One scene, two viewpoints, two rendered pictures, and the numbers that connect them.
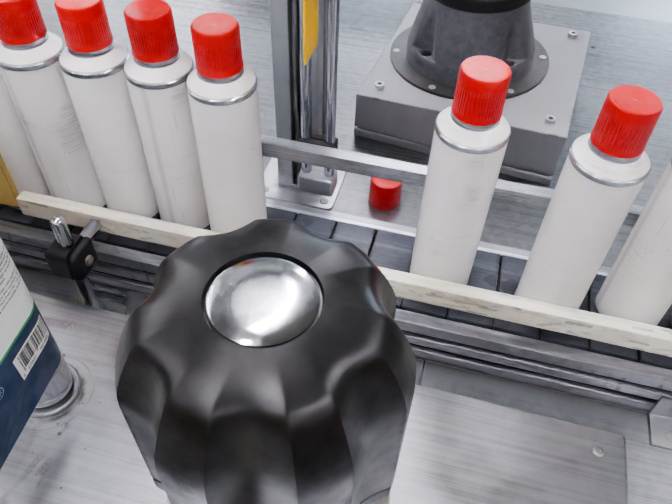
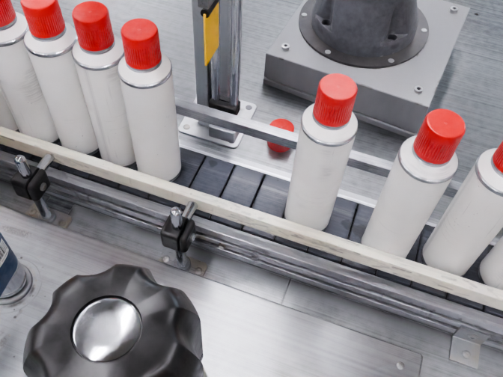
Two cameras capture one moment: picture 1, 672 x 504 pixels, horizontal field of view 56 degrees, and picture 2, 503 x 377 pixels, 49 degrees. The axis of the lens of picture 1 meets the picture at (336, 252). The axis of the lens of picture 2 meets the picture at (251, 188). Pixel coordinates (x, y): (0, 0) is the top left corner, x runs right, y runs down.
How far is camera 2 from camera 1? 0.11 m
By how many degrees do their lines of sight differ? 7
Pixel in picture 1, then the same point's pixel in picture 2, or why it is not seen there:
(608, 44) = (490, 12)
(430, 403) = (284, 318)
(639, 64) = not seen: outside the picture
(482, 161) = (332, 151)
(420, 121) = (315, 80)
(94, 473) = not seen: hidden behind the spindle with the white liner
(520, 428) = (346, 342)
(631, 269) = (444, 233)
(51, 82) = (18, 54)
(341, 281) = (155, 319)
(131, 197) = (78, 138)
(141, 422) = not seen: outside the picture
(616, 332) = (429, 278)
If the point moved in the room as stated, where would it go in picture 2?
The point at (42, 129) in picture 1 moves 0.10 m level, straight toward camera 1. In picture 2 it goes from (11, 86) to (29, 155)
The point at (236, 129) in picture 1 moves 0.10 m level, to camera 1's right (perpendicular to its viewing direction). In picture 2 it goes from (154, 105) to (256, 117)
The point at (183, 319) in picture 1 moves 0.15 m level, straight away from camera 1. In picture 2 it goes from (58, 339) to (41, 89)
